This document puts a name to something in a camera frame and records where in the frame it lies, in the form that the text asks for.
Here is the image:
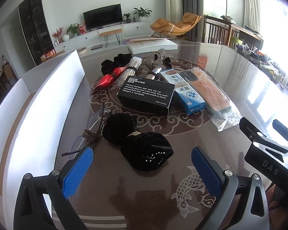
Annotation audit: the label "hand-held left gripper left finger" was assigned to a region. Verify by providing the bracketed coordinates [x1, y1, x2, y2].
[13, 147, 94, 230]

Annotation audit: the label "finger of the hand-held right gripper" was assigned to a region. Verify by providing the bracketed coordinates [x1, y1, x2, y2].
[272, 119, 288, 147]
[239, 117, 288, 154]

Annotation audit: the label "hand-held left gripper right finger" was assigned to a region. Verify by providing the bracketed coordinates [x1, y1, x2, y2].
[191, 147, 269, 230]

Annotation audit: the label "eyeglasses with brown cord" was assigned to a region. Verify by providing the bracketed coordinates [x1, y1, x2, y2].
[62, 102, 113, 157]

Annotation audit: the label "orange phone case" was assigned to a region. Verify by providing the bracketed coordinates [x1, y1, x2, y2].
[179, 67, 239, 132]

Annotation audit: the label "black beaded velvet pouch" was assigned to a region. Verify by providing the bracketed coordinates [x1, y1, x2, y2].
[120, 132, 174, 172]

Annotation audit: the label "blue white carton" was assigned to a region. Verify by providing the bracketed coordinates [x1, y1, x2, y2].
[160, 69, 206, 115]

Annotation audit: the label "white storage box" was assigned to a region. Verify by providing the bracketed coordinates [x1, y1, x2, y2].
[0, 50, 87, 221]

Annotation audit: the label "red pointed packet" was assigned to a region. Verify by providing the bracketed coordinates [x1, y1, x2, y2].
[94, 67, 125, 90]

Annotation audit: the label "black printed box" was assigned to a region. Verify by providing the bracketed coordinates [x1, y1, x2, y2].
[117, 76, 176, 117]

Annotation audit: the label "small bottle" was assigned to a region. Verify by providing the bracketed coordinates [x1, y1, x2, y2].
[145, 67, 162, 80]

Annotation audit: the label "bagged bundle of sticks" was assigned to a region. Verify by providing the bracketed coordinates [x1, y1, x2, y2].
[115, 57, 142, 87]

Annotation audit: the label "row of small cluttered things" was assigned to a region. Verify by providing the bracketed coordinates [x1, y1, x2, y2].
[235, 42, 288, 96]

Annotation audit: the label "wooden sideboard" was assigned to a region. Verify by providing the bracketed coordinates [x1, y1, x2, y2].
[230, 24, 264, 51]

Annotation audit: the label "black velvet scrunchie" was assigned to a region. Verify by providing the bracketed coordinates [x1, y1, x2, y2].
[101, 53, 133, 75]

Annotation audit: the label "silver fish ornament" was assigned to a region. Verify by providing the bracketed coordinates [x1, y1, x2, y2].
[144, 49, 173, 71]

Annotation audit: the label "orange snack boxes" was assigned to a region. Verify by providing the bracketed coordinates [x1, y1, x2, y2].
[40, 49, 57, 64]

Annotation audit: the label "wooden dining chair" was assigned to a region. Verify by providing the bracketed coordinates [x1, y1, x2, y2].
[0, 61, 18, 101]

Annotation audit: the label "white window curtain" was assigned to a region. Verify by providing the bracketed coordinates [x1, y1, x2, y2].
[242, 0, 269, 33]

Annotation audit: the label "white flat box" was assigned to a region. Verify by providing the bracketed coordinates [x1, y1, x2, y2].
[127, 38, 178, 55]

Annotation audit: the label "white vase with red flowers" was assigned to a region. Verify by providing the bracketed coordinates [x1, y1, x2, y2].
[52, 27, 70, 44]

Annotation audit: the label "orange lounge chair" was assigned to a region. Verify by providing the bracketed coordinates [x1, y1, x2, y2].
[150, 12, 202, 37]

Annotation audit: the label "bushy green plant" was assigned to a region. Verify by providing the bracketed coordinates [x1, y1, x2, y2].
[66, 23, 81, 37]

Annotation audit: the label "orange bench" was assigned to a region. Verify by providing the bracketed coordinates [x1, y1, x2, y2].
[98, 29, 123, 48]

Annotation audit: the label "dark display cabinet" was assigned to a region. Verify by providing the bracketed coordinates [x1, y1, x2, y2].
[18, 0, 56, 66]

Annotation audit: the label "white TV cabinet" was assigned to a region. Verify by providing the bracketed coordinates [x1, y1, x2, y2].
[54, 21, 151, 53]

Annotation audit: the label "black television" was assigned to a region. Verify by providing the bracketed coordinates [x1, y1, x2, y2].
[83, 4, 123, 32]

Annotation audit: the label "large leafy potted plant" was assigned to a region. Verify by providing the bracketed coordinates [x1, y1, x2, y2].
[132, 7, 153, 22]

